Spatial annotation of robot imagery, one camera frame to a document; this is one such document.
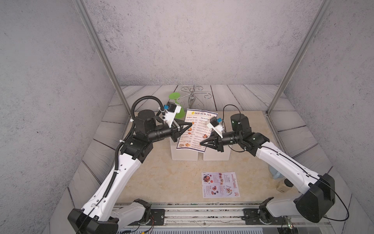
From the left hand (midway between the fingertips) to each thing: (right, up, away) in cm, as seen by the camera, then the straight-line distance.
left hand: (192, 125), depth 61 cm
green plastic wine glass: (-11, +18, +32) cm, 38 cm away
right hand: (+5, -8, +6) cm, 11 cm away
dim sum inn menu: (-1, -6, +6) cm, 9 cm away
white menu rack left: (-6, -18, +30) cm, 36 cm away
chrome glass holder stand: (+1, +15, +32) cm, 36 cm away
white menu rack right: (+12, -19, +30) cm, 37 cm away
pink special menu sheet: (+16, -34, +22) cm, 44 cm away
